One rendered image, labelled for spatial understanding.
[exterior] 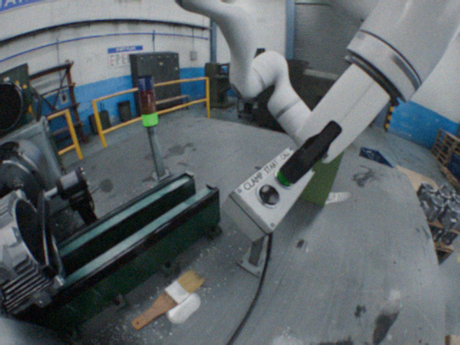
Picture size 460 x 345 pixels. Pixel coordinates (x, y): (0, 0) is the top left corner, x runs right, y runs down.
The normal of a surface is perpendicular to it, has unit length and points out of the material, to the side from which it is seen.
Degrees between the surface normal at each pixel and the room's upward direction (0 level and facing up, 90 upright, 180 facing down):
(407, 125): 90
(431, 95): 90
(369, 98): 88
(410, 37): 93
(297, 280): 0
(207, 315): 0
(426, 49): 103
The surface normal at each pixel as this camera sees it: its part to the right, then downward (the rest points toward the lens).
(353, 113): -0.55, 0.40
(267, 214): 0.37, -0.58
